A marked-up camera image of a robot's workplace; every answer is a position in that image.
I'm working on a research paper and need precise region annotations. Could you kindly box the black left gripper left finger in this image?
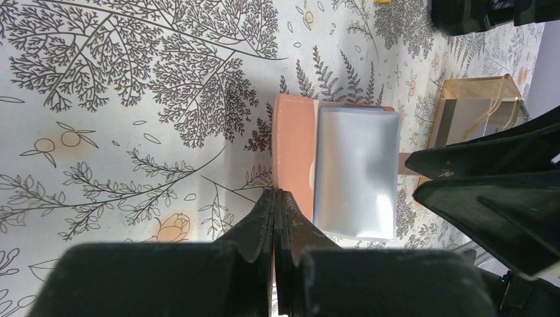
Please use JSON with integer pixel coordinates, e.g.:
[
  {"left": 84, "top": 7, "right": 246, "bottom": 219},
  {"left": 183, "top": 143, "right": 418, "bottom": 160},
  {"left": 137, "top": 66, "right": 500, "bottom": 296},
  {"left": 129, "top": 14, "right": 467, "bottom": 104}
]
[{"left": 30, "top": 190, "right": 276, "bottom": 316}]

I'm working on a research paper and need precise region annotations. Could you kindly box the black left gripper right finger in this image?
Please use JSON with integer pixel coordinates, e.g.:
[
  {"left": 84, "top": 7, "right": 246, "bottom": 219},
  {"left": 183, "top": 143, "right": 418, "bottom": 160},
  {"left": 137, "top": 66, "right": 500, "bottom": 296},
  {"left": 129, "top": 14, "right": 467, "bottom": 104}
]
[{"left": 275, "top": 190, "right": 497, "bottom": 316}]

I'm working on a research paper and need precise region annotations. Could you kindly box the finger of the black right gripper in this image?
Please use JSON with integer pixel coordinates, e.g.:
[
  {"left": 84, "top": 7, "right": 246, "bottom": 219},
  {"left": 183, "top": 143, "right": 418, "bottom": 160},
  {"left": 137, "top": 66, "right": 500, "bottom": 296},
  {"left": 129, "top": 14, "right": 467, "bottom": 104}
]
[{"left": 404, "top": 122, "right": 559, "bottom": 180}]

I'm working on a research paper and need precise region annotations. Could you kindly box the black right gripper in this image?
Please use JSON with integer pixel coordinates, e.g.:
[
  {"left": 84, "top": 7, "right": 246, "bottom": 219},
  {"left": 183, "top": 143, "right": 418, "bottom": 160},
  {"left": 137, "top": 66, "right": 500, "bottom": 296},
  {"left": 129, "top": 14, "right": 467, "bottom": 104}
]
[{"left": 413, "top": 170, "right": 559, "bottom": 316}]

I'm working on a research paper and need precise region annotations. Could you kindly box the pink leather card holder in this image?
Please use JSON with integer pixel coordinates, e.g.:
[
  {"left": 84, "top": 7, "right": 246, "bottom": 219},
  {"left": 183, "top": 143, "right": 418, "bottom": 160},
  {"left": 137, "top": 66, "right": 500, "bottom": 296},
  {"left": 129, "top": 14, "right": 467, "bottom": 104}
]
[{"left": 271, "top": 94, "right": 411, "bottom": 241}]

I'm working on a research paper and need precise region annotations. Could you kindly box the clear acrylic card organizer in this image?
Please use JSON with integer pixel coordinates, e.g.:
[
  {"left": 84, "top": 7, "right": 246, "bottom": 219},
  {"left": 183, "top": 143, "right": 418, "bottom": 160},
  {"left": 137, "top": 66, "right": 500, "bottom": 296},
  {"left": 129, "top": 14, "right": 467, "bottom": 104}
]
[{"left": 414, "top": 74, "right": 530, "bottom": 149}]

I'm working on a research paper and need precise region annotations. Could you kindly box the dark grey hard case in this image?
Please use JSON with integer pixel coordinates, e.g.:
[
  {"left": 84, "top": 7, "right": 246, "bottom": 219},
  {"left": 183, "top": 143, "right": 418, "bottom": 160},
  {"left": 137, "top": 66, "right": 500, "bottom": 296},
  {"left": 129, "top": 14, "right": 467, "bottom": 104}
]
[{"left": 427, "top": 0, "right": 559, "bottom": 36}]

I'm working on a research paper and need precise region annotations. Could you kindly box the floral patterned table mat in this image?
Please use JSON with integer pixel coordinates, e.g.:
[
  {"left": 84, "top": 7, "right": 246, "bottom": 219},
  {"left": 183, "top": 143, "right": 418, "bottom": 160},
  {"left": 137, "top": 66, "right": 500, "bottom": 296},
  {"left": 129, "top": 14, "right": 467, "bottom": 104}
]
[{"left": 1, "top": 1, "right": 545, "bottom": 316}]

